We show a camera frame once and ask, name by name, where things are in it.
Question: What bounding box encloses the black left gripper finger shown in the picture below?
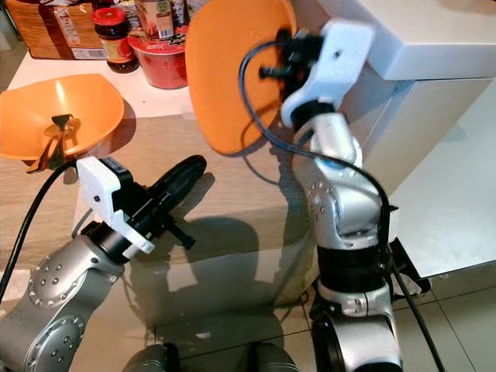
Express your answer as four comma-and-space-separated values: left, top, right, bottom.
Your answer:
157, 158, 208, 224
144, 154, 204, 204

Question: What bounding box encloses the orange plastic plate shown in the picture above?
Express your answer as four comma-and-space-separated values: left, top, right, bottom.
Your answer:
184, 0, 298, 157

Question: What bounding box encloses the red instant noodle cup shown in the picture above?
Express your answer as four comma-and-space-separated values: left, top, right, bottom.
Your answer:
128, 29, 189, 91

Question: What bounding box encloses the orange black spoon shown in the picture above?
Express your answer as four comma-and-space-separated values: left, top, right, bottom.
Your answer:
29, 113, 76, 174

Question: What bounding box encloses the grey robot left leg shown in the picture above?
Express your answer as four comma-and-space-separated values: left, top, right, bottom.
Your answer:
123, 343, 176, 372

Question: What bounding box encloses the grey robot leg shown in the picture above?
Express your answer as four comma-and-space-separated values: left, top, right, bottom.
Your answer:
123, 343, 176, 372
247, 343, 300, 372

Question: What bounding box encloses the red lid sauce jar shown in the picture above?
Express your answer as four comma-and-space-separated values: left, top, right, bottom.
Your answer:
92, 7, 140, 75

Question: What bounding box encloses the orange plastic bowl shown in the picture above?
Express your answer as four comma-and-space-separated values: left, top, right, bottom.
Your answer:
0, 74, 126, 162

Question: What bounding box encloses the brown food package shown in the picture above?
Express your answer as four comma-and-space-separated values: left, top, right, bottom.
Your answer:
4, 0, 106, 61

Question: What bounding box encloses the grey robot right leg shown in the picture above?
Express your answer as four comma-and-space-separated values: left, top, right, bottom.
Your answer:
247, 343, 300, 372

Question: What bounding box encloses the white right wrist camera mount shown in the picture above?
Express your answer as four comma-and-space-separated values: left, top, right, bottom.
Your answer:
281, 19, 376, 129

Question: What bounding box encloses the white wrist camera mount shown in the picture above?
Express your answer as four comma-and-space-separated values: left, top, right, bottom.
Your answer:
281, 19, 376, 129
75, 157, 157, 259

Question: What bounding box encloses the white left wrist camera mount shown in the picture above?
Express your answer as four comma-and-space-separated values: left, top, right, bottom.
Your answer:
75, 157, 157, 259

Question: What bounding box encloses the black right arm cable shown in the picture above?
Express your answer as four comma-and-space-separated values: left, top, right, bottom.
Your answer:
238, 40, 447, 372

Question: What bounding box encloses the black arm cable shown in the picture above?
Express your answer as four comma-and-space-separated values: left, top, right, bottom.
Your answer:
238, 40, 447, 372
0, 160, 79, 301

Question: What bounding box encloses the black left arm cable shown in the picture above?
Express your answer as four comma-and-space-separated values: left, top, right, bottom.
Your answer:
0, 160, 79, 301

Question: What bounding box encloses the black flat bracket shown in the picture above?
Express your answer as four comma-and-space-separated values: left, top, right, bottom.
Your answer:
386, 236, 433, 297

